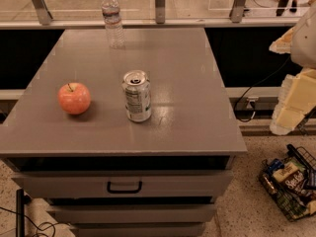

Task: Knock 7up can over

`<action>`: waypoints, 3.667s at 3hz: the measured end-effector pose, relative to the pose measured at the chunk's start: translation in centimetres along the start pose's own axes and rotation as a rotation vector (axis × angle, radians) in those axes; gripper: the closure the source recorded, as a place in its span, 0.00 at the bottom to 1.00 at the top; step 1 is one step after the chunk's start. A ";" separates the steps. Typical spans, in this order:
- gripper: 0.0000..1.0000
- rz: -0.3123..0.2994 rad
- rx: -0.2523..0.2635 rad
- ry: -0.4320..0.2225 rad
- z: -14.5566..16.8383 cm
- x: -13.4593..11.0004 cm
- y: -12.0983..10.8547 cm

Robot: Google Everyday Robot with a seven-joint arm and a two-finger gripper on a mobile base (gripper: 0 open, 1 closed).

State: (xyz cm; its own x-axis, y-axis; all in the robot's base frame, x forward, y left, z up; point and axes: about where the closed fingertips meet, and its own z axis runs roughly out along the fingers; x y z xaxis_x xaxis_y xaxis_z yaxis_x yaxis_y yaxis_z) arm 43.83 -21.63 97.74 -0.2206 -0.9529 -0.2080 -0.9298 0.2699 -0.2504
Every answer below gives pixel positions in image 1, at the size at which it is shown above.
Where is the top grey drawer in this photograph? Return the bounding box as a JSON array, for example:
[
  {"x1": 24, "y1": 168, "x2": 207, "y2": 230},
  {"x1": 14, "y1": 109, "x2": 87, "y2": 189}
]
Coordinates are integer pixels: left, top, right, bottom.
[{"x1": 12, "y1": 170, "x2": 233, "y2": 198}]

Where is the black stand pole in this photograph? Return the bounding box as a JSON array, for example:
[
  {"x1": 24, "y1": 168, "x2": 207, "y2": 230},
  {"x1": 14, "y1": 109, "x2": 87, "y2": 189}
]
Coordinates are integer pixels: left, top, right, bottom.
[{"x1": 16, "y1": 189, "x2": 25, "y2": 237}]

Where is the black wire snack basket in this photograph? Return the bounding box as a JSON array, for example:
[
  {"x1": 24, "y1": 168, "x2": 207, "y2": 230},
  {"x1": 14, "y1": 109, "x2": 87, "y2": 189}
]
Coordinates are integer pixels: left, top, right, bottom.
[{"x1": 259, "y1": 144, "x2": 316, "y2": 221}]

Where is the clear plastic water bottle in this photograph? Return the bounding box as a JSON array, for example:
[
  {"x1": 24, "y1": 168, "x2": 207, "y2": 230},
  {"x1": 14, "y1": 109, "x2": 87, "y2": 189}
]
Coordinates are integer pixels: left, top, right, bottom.
[{"x1": 101, "y1": 0, "x2": 124, "y2": 48}]

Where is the grey drawer cabinet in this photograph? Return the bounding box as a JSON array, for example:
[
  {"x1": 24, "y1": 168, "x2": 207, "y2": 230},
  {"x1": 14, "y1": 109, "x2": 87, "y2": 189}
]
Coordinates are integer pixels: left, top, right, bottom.
[{"x1": 0, "y1": 28, "x2": 249, "y2": 237}]

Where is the black cable on wall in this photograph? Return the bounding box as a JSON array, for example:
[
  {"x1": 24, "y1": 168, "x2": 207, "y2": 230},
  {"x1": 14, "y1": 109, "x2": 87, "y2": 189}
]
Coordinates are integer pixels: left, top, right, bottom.
[{"x1": 233, "y1": 54, "x2": 294, "y2": 123}]

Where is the silver 7up soda can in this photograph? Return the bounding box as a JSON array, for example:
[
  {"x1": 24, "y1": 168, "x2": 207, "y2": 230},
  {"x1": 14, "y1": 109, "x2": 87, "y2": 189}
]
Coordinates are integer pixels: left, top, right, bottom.
[{"x1": 121, "y1": 70, "x2": 151, "y2": 122}]

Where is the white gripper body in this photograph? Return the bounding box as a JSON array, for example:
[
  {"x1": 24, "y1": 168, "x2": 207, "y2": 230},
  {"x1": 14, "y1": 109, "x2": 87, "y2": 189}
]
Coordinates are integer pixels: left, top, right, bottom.
[{"x1": 291, "y1": 4, "x2": 316, "y2": 69}]

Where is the red apple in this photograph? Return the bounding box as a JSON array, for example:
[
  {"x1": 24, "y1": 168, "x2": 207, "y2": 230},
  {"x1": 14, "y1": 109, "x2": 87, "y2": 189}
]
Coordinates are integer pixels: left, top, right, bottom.
[{"x1": 57, "y1": 83, "x2": 91, "y2": 115}]

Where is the snack bag in basket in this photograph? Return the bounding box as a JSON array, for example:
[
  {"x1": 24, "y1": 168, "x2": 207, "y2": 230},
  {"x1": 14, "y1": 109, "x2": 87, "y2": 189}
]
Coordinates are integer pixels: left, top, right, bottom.
[{"x1": 273, "y1": 162, "x2": 310, "y2": 197}]

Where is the grey drawer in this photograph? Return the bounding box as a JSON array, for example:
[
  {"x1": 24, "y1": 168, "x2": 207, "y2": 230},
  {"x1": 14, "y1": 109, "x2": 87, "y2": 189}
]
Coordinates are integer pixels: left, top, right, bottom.
[
  {"x1": 71, "y1": 223, "x2": 205, "y2": 237},
  {"x1": 12, "y1": 170, "x2": 233, "y2": 198},
  {"x1": 47, "y1": 204, "x2": 215, "y2": 224}
]

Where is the black floor cable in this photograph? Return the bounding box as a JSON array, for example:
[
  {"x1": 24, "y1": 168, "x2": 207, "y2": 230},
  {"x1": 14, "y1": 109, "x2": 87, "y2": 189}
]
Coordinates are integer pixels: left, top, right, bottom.
[{"x1": 0, "y1": 205, "x2": 70, "y2": 237}]

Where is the middle grey drawer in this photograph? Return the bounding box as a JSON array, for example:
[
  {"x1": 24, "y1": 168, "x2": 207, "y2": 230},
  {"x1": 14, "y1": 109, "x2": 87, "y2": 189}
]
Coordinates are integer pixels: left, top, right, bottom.
[{"x1": 47, "y1": 204, "x2": 215, "y2": 224}]

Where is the bottom grey drawer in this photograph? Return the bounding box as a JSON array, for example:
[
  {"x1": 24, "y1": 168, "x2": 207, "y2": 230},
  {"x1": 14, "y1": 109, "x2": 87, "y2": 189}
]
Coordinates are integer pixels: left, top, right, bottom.
[{"x1": 71, "y1": 223, "x2": 205, "y2": 237}]

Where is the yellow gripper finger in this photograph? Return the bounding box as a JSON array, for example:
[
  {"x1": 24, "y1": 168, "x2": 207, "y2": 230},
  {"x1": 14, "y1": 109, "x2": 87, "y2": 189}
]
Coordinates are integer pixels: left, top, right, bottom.
[
  {"x1": 269, "y1": 29, "x2": 293, "y2": 54},
  {"x1": 270, "y1": 68, "x2": 316, "y2": 135}
]

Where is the black drawer handle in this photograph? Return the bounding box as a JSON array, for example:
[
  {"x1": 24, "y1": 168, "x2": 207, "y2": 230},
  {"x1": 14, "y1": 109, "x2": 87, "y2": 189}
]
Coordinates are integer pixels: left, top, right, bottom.
[{"x1": 107, "y1": 181, "x2": 142, "y2": 195}]

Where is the metal window railing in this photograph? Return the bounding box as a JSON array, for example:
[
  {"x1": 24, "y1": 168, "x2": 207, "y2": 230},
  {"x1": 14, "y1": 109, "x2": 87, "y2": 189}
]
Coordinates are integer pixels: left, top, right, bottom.
[{"x1": 0, "y1": 0, "x2": 316, "y2": 31}]

